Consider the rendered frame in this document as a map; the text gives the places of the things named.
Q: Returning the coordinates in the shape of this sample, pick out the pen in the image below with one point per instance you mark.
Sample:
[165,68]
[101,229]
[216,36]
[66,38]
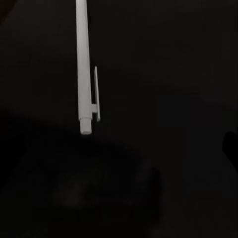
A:
[85,106]

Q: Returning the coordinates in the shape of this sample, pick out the desk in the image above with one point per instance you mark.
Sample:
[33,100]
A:
[153,166]

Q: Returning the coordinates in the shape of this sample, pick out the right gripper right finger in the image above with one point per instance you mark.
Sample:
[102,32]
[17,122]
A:
[230,148]

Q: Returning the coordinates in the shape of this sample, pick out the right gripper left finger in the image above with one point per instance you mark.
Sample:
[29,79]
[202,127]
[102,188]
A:
[12,148]

